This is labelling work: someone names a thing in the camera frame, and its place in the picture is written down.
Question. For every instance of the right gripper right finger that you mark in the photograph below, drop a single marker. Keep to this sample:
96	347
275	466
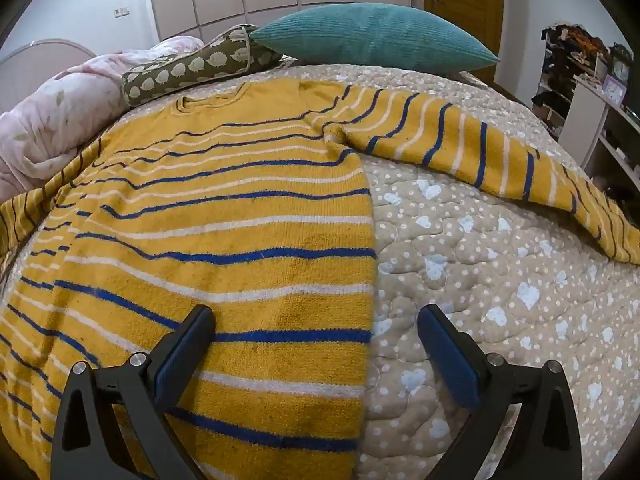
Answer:
544	443

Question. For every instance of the olive hedgehog-print bolster pillow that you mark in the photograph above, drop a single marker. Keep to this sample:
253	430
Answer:
231	54

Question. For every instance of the yellow striped knit sweater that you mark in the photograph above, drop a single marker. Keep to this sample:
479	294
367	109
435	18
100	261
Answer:
235	269

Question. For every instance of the white shelf unit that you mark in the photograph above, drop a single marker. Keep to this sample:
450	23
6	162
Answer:
588	137

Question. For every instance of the teal corduroy pillow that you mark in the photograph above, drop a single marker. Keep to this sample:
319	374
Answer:
375	34

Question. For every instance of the cluttered dark shelf items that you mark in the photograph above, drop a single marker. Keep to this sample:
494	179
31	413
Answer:
569	52

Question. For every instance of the pink rounded headboard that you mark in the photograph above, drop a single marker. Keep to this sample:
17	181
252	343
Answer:
24	70

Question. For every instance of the small round clock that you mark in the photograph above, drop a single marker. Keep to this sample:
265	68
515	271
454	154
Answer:
621	61

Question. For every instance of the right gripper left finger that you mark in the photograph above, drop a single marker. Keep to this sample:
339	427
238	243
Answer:
88	443

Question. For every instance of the white wall switch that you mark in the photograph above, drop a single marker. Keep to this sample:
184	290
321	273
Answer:
121	12

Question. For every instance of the pink floral comforter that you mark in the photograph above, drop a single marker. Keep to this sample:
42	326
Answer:
43	132

